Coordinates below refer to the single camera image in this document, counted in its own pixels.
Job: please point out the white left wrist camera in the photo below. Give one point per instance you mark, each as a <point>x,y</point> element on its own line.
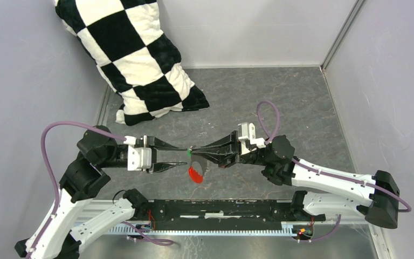
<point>134,159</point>

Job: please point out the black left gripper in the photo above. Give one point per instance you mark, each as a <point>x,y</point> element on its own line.
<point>159,165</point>

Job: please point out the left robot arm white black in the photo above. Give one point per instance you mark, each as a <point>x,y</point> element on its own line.
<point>57,237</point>

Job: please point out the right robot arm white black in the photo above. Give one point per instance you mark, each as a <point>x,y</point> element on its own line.
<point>375,197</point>

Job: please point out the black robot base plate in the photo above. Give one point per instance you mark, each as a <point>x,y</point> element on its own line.
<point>223,214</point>

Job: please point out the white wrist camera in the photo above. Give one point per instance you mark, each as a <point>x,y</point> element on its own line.
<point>247,138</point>
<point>134,159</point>

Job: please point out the aluminium frame rail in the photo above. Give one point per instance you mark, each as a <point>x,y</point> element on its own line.
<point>289,229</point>

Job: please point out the metal key holder red handle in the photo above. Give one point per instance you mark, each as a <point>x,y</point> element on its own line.
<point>197,168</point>

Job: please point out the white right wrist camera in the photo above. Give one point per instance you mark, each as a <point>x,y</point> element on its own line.
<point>247,138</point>

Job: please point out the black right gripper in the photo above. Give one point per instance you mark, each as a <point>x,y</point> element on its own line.
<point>226,151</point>

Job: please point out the black white checkered pillow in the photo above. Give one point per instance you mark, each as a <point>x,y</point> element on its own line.
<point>134,56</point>

